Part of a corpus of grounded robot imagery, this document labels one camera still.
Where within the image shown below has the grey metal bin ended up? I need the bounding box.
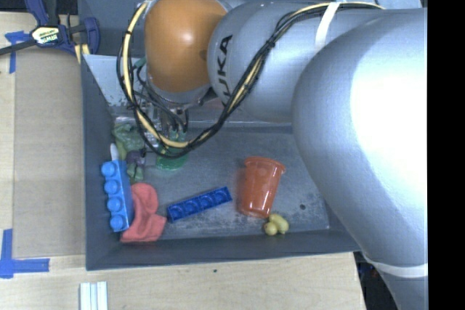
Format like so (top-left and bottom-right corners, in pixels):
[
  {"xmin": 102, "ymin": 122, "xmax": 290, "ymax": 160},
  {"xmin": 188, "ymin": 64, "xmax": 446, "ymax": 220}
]
[{"xmin": 76, "ymin": 0, "xmax": 364, "ymax": 272}]

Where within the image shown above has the red cloth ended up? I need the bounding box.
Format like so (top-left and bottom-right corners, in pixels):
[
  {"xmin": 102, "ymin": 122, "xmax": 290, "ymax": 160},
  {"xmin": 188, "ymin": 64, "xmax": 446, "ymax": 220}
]
[{"xmin": 120, "ymin": 182, "xmax": 168, "ymax": 244}]

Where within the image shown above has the green translucent cup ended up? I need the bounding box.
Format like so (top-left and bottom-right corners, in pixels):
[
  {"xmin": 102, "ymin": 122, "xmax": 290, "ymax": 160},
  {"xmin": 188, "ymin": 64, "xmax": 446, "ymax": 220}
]
[{"xmin": 155, "ymin": 150, "xmax": 190, "ymax": 172}]

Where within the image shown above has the yellow-green toy fruit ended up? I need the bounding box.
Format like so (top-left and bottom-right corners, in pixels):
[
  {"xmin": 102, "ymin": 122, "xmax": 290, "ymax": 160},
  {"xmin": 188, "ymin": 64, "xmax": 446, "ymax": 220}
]
[{"xmin": 263, "ymin": 212, "xmax": 291, "ymax": 237}]

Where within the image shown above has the green toy figure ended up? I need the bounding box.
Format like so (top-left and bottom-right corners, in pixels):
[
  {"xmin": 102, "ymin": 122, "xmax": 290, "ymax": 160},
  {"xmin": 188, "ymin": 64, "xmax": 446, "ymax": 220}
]
[{"xmin": 110, "ymin": 122, "xmax": 147, "ymax": 183}]

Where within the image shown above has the pale wood board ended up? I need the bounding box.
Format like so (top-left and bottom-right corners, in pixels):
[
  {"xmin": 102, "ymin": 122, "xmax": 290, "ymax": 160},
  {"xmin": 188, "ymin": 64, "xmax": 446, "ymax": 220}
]
[{"xmin": 12, "ymin": 46, "xmax": 87, "ymax": 260}]

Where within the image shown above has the orange plastic cup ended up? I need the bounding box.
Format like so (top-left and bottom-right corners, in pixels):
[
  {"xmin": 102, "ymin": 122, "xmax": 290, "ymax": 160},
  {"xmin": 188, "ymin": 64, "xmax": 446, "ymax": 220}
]
[{"xmin": 236, "ymin": 155, "xmax": 287, "ymax": 219}]

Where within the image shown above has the dark blue flat toy brick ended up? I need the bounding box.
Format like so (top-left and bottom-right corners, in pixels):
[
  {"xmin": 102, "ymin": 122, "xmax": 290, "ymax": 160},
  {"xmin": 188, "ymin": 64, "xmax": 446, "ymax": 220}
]
[{"xmin": 166, "ymin": 186, "xmax": 233, "ymax": 224}]

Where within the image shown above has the light blue toy brick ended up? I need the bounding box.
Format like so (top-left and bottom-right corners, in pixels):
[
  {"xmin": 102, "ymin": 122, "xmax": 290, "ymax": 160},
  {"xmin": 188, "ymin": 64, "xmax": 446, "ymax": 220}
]
[{"xmin": 100, "ymin": 160, "xmax": 136, "ymax": 233}]

